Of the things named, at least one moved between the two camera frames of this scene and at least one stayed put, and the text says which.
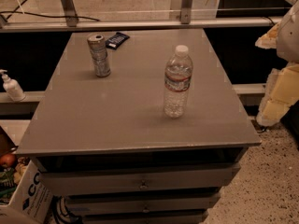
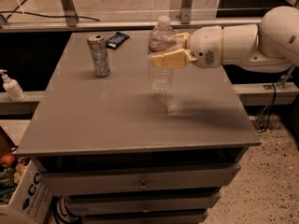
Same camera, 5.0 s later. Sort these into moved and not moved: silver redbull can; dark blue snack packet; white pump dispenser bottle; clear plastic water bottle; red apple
Moved: clear plastic water bottle
Not moved: dark blue snack packet; white pump dispenser bottle; silver redbull can; red apple
